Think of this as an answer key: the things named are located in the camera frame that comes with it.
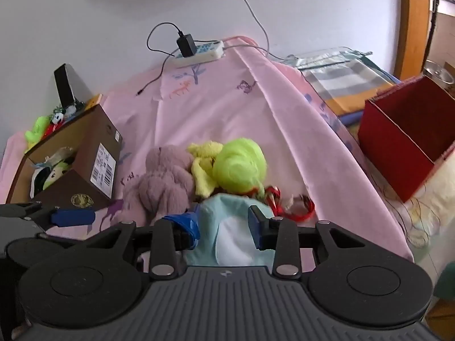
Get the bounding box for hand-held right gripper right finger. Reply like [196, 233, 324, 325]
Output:
[248, 205, 368, 279]

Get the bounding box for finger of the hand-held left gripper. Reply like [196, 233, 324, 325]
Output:
[0, 202, 96, 233]

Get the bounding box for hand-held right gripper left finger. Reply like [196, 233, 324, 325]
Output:
[83, 212, 201, 280]

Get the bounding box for light blue plush toy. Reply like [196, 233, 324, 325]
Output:
[185, 192, 276, 268]

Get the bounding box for pink plush bear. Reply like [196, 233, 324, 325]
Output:
[123, 145, 196, 226]

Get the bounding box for red mesh toy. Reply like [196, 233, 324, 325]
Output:
[265, 185, 316, 223]

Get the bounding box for neon green round plush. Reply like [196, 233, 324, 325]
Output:
[212, 138, 267, 199]

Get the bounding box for brown cardboard box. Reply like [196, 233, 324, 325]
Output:
[6, 104, 123, 210]

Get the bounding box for green faced plush toy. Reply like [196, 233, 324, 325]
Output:
[30, 160, 73, 196]

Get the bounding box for neon green plush toy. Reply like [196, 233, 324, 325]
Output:
[24, 115, 52, 146]

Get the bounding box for panda plush toy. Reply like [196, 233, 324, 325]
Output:
[50, 105, 77, 125]

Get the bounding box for pink printed bedsheet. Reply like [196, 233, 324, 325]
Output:
[0, 36, 415, 267]

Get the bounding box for yellow book box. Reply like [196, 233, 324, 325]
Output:
[80, 94, 104, 112]

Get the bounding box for black phone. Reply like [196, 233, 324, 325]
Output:
[54, 63, 78, 109]

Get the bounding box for red box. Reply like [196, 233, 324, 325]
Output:
[357, 75, 455, 203]

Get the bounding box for striped folded cloth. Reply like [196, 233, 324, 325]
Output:
[299, 55, 399, 118]

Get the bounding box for white power strip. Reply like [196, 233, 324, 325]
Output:
[172, 40, 226, 68]

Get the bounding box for clear plastic bag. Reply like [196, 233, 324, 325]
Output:
[286, 47, 374, 70]

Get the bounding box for black charger adapter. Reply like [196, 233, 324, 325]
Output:
[177, 34, 197, 58]

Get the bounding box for cream bedding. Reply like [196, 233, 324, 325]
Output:
[405, 149, 455, 256]

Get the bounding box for metal pot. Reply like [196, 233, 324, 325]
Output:
[423, 60, 455, 89]

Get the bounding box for tangled thin wire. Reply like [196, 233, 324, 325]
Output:
[370, 170, 443, 249]

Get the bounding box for black charger cable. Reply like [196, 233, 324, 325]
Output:
[136, 22, 185, 96]

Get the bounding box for grey power cable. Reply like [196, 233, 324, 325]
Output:
[220, 0, 303, 65]

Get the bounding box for wooden door frame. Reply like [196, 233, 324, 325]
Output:
[393, 0, 441, 80]

